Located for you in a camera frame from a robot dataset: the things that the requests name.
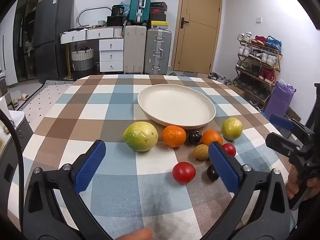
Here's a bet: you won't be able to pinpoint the purple bag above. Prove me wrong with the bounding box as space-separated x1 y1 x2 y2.
264 80 297 119

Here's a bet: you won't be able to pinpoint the dark wardrobe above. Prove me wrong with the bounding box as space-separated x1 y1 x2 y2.
12 0 40 82

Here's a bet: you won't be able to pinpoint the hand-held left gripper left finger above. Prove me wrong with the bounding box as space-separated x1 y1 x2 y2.
22 140 113 240

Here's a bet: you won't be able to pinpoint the person's right hand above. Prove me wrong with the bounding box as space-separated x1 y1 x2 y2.
285 165 300 200

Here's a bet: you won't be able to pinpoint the silver suitcase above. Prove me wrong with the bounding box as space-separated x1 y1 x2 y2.
144 28 172 75

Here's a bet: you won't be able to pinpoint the orange mandarin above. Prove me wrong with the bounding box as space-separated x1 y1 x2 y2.
202 129 223 147
162 125 187 148

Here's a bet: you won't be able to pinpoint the teal suitcase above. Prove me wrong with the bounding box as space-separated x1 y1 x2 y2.
129 0 152 25

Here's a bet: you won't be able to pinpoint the dark purple plum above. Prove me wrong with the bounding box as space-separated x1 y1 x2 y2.
206 164 220 182
188 130 202 145

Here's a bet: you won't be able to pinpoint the white dresser with drawers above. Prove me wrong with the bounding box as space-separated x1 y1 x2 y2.
60 26 125 73

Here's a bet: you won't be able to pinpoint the small green guava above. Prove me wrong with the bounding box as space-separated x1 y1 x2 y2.
221 117 243 141

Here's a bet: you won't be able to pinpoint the red tomato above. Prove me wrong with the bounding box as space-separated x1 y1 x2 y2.
222 143 236 157
172 162 196 184

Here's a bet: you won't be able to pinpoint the brown-yellow round fruit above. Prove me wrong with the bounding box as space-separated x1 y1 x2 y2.
193 144 209 160

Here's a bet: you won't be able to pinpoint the black bag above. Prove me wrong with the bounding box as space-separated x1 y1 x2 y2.
111 5 125 18

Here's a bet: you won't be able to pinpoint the patterned floor rug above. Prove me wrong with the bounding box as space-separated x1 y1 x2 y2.
16 79 75 123

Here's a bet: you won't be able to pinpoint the beige suitcase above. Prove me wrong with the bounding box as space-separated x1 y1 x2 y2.
124 25 147 74

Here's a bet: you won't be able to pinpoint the black cable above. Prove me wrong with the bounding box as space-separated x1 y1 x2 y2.
0 109 24 240

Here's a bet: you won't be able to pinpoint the beige slippers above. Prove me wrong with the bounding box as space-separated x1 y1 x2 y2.
12 93 29 107

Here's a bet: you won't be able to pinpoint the yellow and black box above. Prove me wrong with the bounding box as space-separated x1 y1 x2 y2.
147 21 169 30

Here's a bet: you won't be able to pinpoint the brown doormat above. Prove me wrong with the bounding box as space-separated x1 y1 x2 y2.
285 107 302 122

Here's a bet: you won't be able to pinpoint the wooden door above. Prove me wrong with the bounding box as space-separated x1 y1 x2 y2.
172 0 223 74

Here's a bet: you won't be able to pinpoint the checkered tablecloth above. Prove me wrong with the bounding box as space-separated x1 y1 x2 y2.
19 74 295 240

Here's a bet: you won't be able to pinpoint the shoes on floor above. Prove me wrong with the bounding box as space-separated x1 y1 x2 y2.
209 72 233 85

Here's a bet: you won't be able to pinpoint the person's left hand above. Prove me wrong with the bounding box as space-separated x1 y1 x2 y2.
110 227 153 240

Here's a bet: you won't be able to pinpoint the black refrigerator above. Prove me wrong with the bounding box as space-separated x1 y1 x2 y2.
34 0 74 83

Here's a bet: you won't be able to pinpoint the woven laundry basket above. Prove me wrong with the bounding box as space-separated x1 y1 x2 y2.
71 46 95 72

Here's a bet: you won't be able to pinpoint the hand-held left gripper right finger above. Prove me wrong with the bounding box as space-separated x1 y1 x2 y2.
208 141 293 240

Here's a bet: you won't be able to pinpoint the stack of shoe boxes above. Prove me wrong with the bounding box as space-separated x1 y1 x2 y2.
150 2 167 22

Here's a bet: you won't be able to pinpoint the cream round plate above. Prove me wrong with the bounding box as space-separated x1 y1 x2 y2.
137 84 216 127

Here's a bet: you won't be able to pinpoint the wooden shoe rack with shoes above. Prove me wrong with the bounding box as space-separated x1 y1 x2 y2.
234 32 283 110

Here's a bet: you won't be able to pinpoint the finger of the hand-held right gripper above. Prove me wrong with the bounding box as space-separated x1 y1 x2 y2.
265 132 304 158
270 114 314 144

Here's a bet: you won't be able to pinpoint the large yellow-green guava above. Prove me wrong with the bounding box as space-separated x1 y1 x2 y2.
123 121 159 152

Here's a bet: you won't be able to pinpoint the metal oval hoop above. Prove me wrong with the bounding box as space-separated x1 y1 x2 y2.
77 7 112 27

